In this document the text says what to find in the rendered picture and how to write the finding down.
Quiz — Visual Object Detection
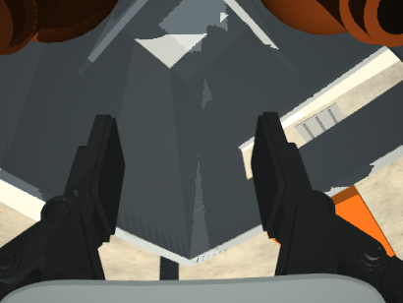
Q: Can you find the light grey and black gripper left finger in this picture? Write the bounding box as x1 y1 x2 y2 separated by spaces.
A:
0 114 125 302

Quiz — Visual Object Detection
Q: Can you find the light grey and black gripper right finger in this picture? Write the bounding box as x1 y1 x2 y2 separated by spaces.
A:
251 112 403 303

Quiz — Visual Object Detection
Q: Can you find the dark grey divided crate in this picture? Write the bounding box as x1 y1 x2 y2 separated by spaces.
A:
0 0 403 267

